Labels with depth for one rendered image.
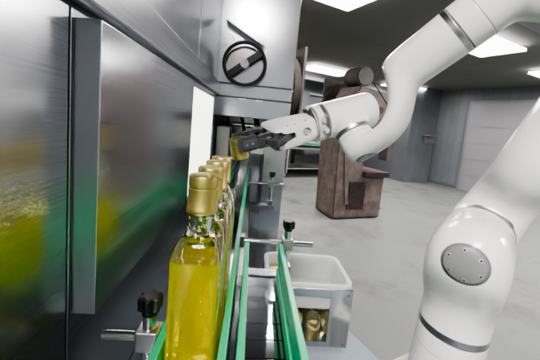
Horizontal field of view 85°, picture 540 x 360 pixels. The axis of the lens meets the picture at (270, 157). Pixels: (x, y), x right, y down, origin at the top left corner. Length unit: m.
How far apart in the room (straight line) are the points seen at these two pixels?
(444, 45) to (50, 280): 0.66
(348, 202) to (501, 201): 4.16
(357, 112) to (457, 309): 0.41
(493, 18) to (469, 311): 0.48
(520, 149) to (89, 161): 0.61
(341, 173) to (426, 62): 4.02
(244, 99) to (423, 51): 1.02
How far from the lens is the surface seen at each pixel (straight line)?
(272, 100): 1.49
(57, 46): 0.38
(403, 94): 0.63
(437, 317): 0.68
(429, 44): 0.63
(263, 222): 1.58
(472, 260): 0.55
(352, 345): 1.09
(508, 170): 0.61
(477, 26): 0.63
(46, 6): 0.37
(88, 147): 0.39
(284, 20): 1.57
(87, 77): 0.39
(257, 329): 0.58
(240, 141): 0.59
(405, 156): 9.56
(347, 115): 0.67
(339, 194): 4.64
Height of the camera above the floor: 1.40
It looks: 7 degrees down
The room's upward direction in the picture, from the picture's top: 5 degrees clockwise
